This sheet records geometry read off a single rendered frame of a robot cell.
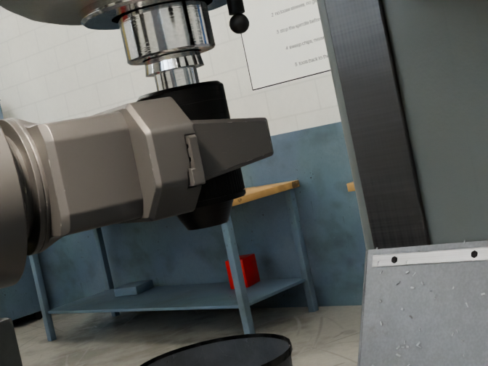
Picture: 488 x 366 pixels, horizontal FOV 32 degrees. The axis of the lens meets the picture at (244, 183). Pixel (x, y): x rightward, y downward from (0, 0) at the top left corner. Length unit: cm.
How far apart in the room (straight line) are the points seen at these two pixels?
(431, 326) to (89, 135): 48
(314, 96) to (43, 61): 284
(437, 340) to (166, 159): 46
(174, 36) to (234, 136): 6
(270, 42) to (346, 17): 497
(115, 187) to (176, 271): 637
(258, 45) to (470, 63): 512
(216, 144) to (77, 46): 682
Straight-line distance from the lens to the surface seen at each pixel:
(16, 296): 786
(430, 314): 80
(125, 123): 39
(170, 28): 44
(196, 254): 656
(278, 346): 262
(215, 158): 43
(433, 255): 81
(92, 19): 45
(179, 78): 45
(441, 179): 80
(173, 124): 39
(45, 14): 45
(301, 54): 565
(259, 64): 587
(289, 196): 566
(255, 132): 44
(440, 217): 81
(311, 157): 567
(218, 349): 274
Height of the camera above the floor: 123
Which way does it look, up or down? 3 degrees down
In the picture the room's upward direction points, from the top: 12 degrees counter-clockwise
